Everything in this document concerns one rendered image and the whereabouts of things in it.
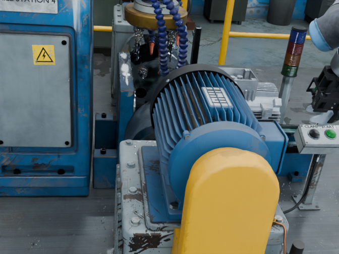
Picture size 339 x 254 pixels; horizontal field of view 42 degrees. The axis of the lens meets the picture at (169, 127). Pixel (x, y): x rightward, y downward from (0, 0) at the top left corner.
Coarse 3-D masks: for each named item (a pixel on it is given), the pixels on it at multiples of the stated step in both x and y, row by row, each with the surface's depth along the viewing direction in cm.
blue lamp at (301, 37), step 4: (292, 32) 165; (296, 32) 164; (300, 32) 163; (304, 32) 164; (292, 36) 165; (296, 36) 164; (300, 36) 164; (304, 36) 164; (292, 40) 166; (296, 40) 165; (300, 40) 165; (304, 40) 166
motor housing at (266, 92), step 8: (264, 88) 140; (272, 88) 140; (256, 96) 139; (264, 96) 139; (272, 96) 140; (248, 104) 138; (256, 104) 138; (272, 104) 139; (256, 112) 137; (272, 112) 138; (264, 120) 138; (272, 120) 139
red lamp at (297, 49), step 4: (288, 44) 168; (292, 44) 166; (296, 44) 166; (300, 44) 166; (288, 48) 168; (292, 48) 167; (296, 48) 166; (300, 48) 167; (288, 52) 169; (292, 52) 167; (296, 52) 167; (300, 52) 168
